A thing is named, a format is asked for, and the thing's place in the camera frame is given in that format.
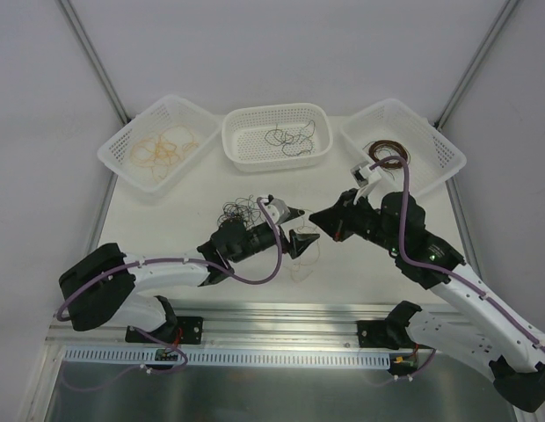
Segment yellow and black cables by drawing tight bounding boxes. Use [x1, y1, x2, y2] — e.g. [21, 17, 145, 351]
[214, 195, 322, 285]

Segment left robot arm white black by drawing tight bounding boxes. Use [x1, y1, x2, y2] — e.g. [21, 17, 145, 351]
[56, 199, 319, 342]

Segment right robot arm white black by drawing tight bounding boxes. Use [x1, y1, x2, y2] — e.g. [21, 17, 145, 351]
[309, 189, 545, 412]

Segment white middle perforated basket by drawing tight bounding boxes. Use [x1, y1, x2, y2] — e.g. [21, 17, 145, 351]
[222, 103, 333, 173]

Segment white right basket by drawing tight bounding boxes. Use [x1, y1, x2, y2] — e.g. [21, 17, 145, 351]
[339, 98, 467, 198]

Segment white left basket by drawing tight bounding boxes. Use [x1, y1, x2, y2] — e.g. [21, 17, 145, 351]
[97, 95, 221, 197]

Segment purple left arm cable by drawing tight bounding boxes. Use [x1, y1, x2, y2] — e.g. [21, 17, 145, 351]
[55, 204, 285, 379]

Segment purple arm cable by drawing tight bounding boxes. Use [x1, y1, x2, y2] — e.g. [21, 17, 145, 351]
[55, 204, 285, 379]
[371, 156, 545, 382]

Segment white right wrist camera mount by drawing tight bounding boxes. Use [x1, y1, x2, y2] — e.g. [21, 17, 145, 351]
[350, 162, 382, 205]

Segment grey-black cables in middle basket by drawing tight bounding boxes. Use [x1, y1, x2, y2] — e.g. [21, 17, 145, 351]
[263, 119, 318, 157]

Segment brown cable coil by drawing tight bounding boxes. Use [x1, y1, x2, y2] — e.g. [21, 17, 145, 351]
[368, 139, 412, 180]

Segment aluminium frame rail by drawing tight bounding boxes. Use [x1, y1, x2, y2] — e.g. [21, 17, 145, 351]
[43, 298, 520, 355]

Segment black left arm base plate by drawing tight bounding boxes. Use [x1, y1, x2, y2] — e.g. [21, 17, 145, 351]
[150, 316, 204, 345]

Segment yellow cables in left basket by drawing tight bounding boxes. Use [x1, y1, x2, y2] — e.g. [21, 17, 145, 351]
[129, 126, 201, 184]

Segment white slotted cable duct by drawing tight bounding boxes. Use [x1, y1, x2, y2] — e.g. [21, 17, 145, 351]
[63, 346, 390, 370]

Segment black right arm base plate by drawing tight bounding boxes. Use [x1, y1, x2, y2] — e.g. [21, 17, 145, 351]
[356, 319, 432, 351]

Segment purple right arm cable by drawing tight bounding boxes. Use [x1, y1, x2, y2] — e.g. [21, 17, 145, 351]
[371, 156, 545, 382]

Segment right aluminium corner post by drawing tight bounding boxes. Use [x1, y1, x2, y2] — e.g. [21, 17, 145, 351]
[433, 0, 523, 131]

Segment aluminium corner post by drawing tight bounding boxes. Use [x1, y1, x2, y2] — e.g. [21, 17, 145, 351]
[55, 0, 131, 125]
[433, 0, 523, 131]

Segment left aluminium corner post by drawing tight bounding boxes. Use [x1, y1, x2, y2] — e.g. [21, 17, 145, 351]
[55, 0, 131, 125]

